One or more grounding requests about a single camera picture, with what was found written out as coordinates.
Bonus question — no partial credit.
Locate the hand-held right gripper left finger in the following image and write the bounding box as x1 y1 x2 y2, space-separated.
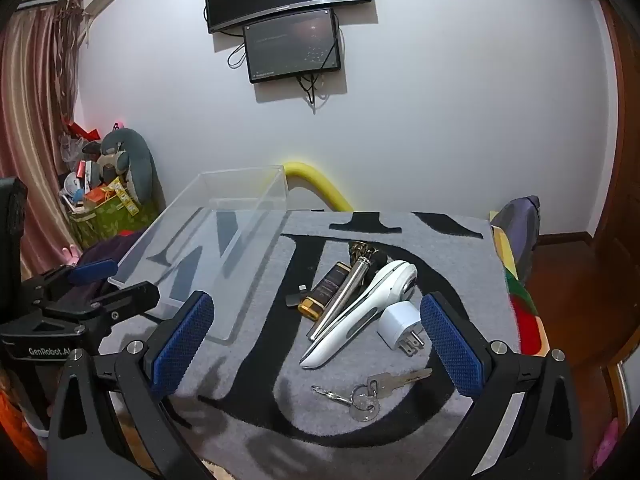
47 290 216 480

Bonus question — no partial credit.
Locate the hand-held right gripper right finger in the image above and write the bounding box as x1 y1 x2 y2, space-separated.
419 292 583 480

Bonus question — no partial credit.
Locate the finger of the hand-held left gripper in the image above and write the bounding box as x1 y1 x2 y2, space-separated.
22 259 119 302
32 282 161 322

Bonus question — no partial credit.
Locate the white plug adapter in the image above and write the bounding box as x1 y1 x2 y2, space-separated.
376 302 426 358

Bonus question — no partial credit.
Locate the bunch of keys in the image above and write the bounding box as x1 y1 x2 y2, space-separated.
311 367 434 422

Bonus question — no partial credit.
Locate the clear acrylic box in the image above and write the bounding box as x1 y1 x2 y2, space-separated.
107 165 290 346

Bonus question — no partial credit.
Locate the white handheld massager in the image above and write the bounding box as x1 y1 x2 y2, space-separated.
300 259 418 370

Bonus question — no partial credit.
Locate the silver metal tube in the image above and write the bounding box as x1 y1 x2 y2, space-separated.
306 241 388 343

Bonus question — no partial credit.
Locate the black and gold bottle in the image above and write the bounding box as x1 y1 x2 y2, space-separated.
298 261 351 322

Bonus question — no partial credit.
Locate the dark purple cloth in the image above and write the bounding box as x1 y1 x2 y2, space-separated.
75 232 151 286

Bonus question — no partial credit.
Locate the green storage basket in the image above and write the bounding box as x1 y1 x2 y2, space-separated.
67 195 161 251

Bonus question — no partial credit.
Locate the pile of small boxes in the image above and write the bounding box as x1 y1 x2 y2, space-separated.
60 160 142 217

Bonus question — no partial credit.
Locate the colourful fleece blanket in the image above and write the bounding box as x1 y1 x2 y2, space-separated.
490 225 551 357

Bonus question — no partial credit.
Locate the grey rug with black letters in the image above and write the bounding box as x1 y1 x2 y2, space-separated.
100 210 523 467

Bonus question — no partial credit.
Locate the grey shark plush toy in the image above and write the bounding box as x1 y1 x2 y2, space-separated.
82 127 158 202

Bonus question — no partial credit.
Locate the clear plastic bag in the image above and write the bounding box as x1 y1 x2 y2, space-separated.
60 132 87 164

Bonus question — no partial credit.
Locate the blue grey bag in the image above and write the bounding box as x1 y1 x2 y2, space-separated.
492 195 542 286

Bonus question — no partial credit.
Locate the red paper bag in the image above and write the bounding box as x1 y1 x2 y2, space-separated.
61 116 104 144

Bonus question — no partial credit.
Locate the wooden baseboard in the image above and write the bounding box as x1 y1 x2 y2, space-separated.
532 231 597 247

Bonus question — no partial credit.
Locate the pink striped curtain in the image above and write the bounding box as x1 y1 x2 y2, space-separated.
0 0 93 281

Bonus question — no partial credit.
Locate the pink soft item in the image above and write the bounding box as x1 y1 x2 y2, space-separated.
592 419 622 472

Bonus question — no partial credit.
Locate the yellow foam tube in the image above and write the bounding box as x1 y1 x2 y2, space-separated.
282 161 355 212

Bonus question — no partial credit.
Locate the wooden door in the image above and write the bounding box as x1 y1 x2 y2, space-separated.
590 0 640 261

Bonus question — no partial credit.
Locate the small black wall monitor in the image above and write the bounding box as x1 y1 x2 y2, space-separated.
243 8 342 84

